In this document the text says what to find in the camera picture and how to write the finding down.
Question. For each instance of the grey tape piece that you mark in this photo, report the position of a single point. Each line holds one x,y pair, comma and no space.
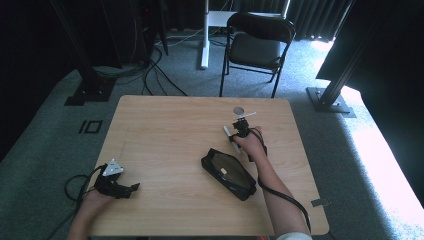
320,202

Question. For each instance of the person's left hand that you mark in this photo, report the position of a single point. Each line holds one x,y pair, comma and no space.
96,200

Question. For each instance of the person's right hand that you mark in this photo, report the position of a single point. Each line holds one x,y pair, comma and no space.
250,145

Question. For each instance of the black pencil case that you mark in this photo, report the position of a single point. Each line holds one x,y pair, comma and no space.
229,174

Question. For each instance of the white pen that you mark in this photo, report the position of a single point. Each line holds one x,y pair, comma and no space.
232,140

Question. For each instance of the black folding chair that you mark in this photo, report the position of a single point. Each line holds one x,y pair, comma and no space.
255,50

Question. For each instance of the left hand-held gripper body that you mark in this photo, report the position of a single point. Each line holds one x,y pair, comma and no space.
111,181

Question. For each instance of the black metal stand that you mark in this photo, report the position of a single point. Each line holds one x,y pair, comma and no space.
328,96
88,80

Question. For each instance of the white sleeve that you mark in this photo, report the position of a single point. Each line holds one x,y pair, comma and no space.
294,236

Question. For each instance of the grey round table grommet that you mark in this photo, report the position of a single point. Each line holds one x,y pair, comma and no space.
239,110

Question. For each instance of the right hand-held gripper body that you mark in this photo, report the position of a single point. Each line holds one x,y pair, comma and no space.
242,125

